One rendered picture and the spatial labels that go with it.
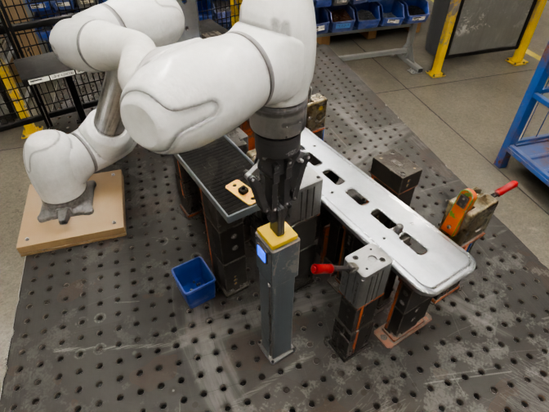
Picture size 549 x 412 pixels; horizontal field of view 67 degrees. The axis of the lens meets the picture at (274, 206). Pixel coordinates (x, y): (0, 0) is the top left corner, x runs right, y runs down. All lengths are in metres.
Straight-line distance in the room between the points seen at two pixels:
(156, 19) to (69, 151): 0.61
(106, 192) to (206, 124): 1.22
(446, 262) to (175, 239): 0.87
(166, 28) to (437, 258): 0.84
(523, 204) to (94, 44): 2.62
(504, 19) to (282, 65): 4.12
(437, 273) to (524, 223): 1.89
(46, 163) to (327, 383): 1.06
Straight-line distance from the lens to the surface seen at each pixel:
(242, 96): 0.49
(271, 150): 0.65
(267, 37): 0.55
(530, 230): 2.84
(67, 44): 1.00
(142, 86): 0.46
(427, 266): 1.03
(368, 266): 0.91
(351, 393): 1.17
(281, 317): 1.02
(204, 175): 0.96
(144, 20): 1.07
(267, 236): 0.82
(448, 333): 1.31
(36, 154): 1.49
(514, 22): 4.69
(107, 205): 1.60
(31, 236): 1.59
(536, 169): 3.02
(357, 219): 1.09
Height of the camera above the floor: 1.75
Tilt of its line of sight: 43 degrees down
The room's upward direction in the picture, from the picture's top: straight up
